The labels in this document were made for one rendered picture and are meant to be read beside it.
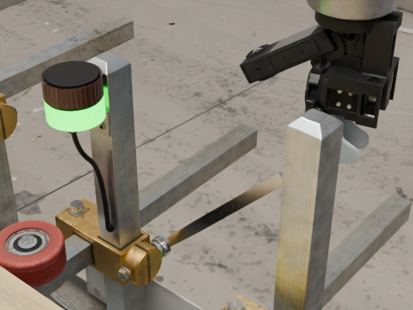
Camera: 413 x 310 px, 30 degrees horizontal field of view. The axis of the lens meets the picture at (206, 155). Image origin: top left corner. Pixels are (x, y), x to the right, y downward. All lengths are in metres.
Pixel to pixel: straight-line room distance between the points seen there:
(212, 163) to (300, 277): 0.38
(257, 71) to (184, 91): 2.14
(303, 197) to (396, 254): 1.62
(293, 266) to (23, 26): 2.98
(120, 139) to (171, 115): 2.02
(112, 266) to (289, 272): 0.27
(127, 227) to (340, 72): 0.30
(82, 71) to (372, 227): 0.43
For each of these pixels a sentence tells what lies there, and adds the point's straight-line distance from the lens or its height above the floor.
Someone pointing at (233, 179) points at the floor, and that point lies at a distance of 2.50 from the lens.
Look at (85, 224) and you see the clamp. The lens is 0.95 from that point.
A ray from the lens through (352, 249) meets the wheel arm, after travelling 0.96.
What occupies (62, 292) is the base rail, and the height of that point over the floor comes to 0.70.
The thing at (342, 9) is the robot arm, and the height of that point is 1.16.
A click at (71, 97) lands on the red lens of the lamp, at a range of 0.75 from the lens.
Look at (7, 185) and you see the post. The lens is 1.10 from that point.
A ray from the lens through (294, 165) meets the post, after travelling 0.66.
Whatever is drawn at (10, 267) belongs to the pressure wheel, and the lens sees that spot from 0.86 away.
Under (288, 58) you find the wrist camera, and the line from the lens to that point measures 0.83.
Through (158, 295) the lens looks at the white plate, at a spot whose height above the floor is 0.78.
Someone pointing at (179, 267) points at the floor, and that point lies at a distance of 2.18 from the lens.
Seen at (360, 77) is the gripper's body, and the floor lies 1.09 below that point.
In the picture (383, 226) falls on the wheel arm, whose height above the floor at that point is 0.85.
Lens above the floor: 1.46
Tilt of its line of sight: 34 degrees down
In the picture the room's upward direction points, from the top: straight up
